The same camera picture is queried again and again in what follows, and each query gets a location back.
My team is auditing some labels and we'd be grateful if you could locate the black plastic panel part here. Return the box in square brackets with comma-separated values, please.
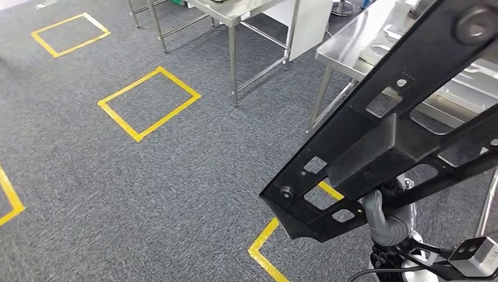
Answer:
[259, 0, 498, 243]

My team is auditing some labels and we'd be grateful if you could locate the machined aluminium fixture plate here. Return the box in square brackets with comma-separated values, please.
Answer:
[359, 23, 498, 116]

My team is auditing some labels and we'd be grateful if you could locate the chrome stanchion with round base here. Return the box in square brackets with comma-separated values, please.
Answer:
[331, 0, 355, 16]

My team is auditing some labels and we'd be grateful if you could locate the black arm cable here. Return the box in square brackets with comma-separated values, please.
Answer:
[347, 266, 425, 282]

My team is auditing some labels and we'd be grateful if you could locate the white flat panel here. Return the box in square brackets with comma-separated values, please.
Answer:
[263, 0, 334, 62]

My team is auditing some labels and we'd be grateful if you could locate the stainless steel workbench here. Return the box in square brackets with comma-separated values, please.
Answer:
[305, 0, 498, 238]

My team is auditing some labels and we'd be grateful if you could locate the stainless steel table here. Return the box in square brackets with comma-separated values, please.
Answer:
[127, 0, 217, 53]
[186, 0, 302, 106]

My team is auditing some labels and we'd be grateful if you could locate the pale wrist camera with bracket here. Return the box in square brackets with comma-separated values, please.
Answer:
[389, 236, 498, 282]

